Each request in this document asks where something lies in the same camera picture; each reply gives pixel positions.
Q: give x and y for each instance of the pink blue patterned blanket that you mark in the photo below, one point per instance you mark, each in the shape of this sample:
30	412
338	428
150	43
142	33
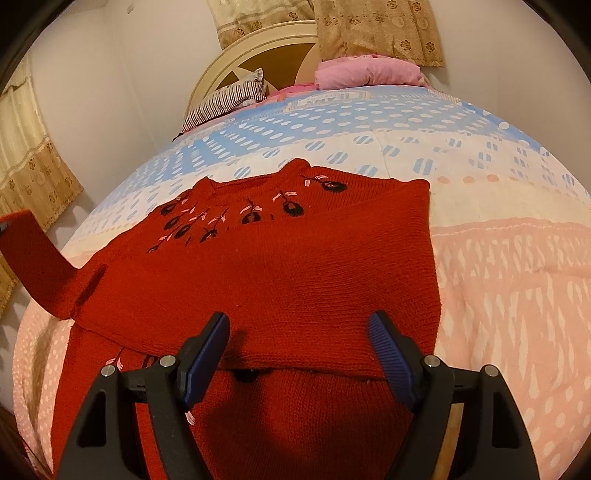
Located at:
498	277

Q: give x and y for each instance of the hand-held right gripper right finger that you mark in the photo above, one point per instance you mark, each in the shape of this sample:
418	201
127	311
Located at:
390	350

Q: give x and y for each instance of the pink folded blanket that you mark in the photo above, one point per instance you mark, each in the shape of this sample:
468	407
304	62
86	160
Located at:
369	71

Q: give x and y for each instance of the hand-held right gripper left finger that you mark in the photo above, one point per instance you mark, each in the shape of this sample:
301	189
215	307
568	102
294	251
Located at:
207	350

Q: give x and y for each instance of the red knit sweater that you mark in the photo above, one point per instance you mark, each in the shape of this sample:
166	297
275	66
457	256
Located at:
277	277

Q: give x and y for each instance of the beige floral curtain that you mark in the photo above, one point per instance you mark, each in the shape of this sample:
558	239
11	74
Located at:
378	27
32	175
258	23

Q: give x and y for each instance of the striped pillow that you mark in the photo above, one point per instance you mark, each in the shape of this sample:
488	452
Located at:
226	98

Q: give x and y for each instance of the cream round headboard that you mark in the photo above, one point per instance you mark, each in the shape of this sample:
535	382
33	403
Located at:
258	57

